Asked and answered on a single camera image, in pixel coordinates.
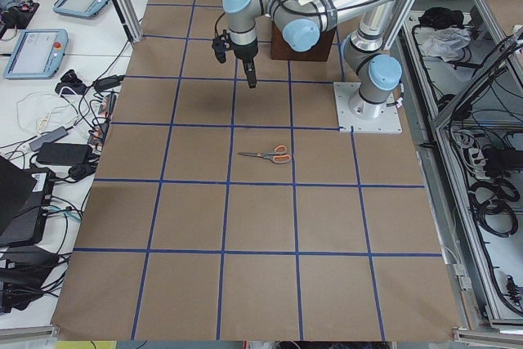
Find black power adapter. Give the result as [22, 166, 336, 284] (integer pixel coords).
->
[36, 142, 92, 166]

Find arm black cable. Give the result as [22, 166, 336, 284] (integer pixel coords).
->
[212, 11, 228, 39]

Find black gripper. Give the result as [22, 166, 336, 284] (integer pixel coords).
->
[233, 38, 257, 88]

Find near blue teach pendant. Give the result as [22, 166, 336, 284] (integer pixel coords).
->
[3, 29, 69, 80]

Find dark wooden drawer cabinet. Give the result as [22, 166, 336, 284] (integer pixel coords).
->
[270, 18, 335, 62]

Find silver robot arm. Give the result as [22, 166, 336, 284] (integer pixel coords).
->
[212, 0, 410, 120]

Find crumpled white cloth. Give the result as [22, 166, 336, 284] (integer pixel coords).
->
[420, 27, 471, 61]

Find black cable bundle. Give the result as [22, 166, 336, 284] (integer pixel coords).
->
[465, 177, 521, 239]

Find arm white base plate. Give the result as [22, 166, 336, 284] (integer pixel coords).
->
[333, 82, 402, 134]

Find white coiled cable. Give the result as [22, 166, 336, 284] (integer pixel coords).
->
[16, 91, 89, 137]

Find black laptop computer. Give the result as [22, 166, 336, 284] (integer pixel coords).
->
[1, 158, 55, 248]

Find orange grey handled scissors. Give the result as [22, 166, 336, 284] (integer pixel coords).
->
[238, 145, 291, 164]

